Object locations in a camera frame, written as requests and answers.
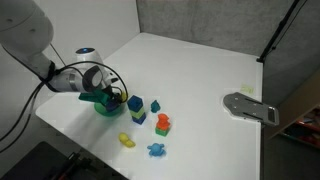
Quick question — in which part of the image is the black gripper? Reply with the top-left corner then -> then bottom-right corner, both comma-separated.
93,87 -> 124,112

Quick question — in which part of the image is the purple spiky ball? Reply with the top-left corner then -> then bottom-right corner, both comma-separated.
107,101 -> 121,112

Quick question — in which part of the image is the green plastic bowl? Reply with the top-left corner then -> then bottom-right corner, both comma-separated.
93,101 -> 124,117

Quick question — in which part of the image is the blue block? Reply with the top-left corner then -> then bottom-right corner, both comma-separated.
126,94 -> 145,112

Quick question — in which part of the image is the lime green block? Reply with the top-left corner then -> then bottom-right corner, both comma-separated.
129,106 -> 146,119

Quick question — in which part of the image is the dark navy block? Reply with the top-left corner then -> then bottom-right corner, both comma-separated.
131,113 -> 147,126

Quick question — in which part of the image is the teal toy animal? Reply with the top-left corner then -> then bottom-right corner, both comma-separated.
150,99 -> 161,114

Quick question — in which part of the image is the orange toy animal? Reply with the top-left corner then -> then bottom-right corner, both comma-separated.
155,113 -> 172,131

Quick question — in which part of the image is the light blue toy animal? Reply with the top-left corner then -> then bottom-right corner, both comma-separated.
146,142 -> 167,159

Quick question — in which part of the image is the black equipment case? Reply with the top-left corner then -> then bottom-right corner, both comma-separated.
0,141 -> 129,180

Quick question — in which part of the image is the grey metal mounting plate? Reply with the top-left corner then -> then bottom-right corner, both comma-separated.
222,91 -> 280,127

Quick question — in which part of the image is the yellow-green sticky note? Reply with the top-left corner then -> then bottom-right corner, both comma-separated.
240,83 -> 256,95

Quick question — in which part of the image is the black tripod stand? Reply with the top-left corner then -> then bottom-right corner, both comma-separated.
256,0 -> 309,64

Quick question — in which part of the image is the wooden shelf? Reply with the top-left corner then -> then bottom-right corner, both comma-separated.
266,70 -> 320,150

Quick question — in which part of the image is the black looped cable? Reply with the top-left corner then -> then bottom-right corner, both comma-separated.
49,60 -> 129,101

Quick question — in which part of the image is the black hanging cable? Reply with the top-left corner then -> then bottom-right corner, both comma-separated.
0,81 -> 46,154

